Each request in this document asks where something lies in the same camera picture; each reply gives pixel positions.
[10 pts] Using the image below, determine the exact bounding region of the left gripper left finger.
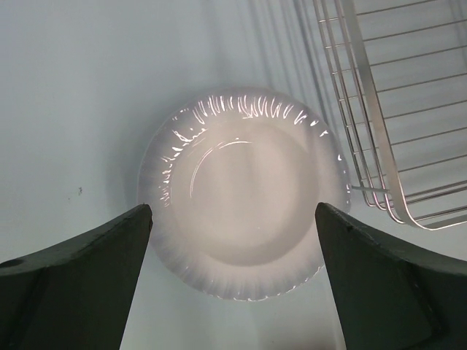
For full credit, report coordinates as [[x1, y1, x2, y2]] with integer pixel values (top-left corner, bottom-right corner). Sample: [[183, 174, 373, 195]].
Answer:
[[1, 204, 153, 349]]

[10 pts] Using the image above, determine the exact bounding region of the metal wire dish rack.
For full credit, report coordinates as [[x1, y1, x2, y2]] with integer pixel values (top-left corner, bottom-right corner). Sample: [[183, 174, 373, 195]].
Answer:
[[247, 0, 467, 231]]

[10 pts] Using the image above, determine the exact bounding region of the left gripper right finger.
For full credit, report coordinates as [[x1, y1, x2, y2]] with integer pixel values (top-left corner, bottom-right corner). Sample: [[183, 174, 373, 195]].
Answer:
[[315, 203, 466, 349]]

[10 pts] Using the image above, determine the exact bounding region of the white fluted plate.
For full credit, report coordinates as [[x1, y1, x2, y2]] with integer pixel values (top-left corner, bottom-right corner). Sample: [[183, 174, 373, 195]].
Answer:
[[137, 87, 352, 302]]

